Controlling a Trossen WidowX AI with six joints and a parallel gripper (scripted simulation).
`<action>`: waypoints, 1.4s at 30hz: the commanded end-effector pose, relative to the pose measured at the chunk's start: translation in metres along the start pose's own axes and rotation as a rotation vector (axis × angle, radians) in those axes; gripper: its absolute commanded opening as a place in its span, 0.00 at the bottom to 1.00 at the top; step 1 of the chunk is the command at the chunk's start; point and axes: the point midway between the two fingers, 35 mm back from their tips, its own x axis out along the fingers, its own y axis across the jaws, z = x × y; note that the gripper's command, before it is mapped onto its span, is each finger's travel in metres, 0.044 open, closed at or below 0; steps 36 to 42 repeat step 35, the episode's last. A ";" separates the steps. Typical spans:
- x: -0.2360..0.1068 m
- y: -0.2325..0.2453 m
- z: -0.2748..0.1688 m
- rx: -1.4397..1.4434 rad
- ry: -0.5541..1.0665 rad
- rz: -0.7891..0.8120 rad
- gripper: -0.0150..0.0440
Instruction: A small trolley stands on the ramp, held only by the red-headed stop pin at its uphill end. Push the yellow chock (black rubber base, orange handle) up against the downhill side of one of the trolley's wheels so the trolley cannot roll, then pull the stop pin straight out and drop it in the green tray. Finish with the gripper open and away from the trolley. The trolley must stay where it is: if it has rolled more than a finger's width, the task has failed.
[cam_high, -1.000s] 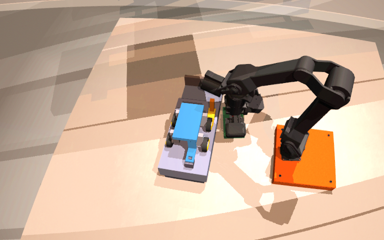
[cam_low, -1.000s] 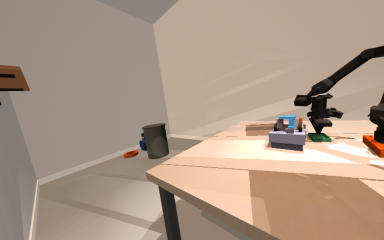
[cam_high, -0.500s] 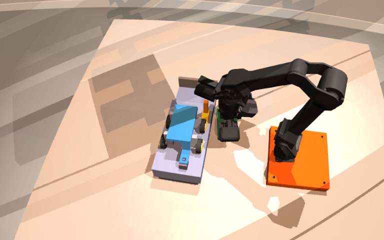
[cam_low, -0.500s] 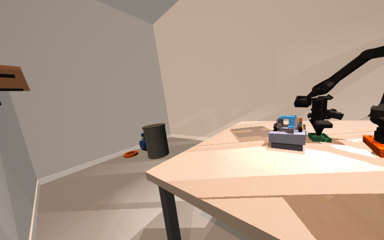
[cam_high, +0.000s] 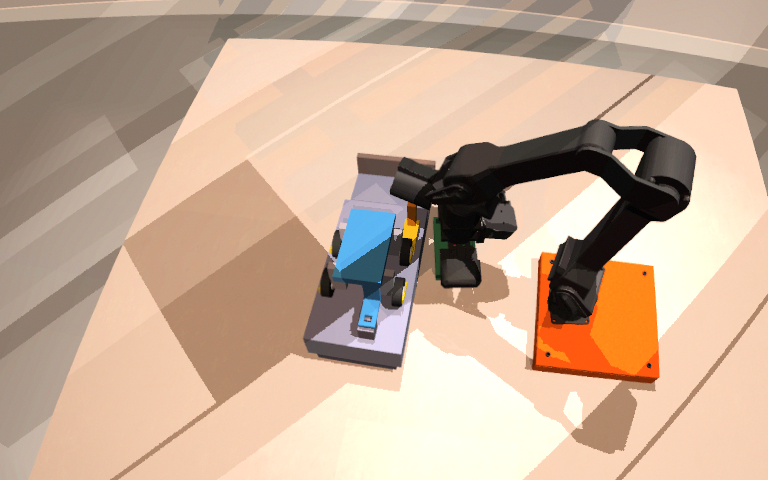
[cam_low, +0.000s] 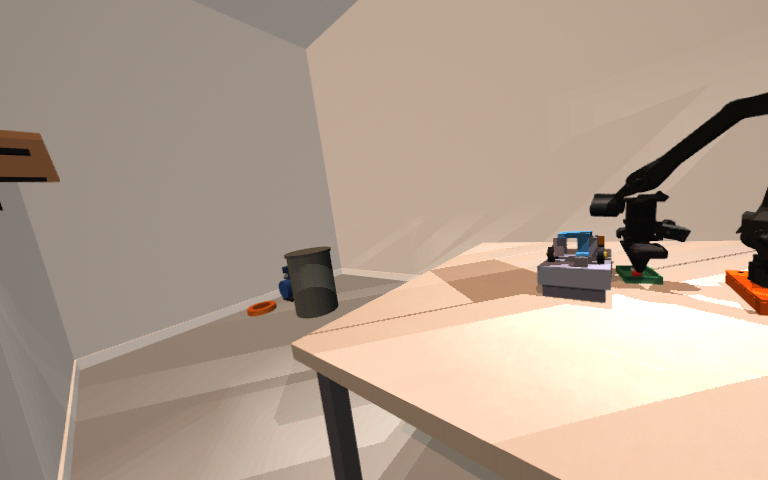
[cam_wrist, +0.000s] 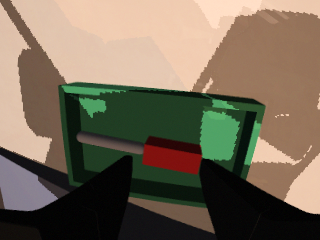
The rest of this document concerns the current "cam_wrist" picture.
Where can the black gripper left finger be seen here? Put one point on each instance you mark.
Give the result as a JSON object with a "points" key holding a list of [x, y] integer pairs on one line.
{"points": [[94, 211]]}

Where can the green tray rim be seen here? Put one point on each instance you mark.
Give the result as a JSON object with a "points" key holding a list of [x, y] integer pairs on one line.
{"points": [[147, 189]]}

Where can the dark green tray floor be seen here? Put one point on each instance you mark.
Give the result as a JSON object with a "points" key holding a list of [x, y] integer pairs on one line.
{"points": [[217, 130]]}

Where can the pale lavender ramp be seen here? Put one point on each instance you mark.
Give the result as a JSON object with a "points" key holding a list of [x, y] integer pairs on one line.
{"points": [[27, 185]]}

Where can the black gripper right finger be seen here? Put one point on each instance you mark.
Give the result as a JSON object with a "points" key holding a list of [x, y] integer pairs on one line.
{"points": [[240, 211]]}

